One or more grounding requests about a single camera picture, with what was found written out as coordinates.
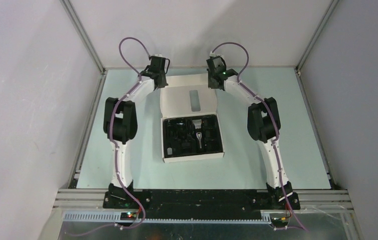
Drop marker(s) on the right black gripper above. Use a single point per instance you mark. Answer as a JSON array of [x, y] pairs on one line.
[[211, 85]]

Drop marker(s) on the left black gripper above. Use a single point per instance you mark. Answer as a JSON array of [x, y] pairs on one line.
[[164, 83]]

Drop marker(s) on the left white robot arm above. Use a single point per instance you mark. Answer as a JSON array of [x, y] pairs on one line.
[[120, 125]]

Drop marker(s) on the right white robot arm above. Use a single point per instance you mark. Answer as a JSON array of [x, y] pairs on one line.
[[263, 125]]

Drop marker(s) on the silver black hair clipper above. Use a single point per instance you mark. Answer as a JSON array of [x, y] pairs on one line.
[[197, 123]]

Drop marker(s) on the black plastic tray insert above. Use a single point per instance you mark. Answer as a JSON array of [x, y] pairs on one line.
[[179, 138]]

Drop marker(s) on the left control board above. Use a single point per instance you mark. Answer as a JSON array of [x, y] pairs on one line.
[[129, 216]]

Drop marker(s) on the control board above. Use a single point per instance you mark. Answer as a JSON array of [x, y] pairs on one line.
[[129, 216], [280, 222]]

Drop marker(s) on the right control board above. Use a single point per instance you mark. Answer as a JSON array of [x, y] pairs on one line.
[[280, 222]]

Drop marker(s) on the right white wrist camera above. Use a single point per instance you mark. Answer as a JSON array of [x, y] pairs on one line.
[[212, 54]]

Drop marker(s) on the aluminium frame rail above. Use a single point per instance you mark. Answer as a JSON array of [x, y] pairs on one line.
[[82, 33]]

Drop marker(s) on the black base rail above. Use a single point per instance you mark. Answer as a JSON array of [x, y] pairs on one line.
[[198, 204]]

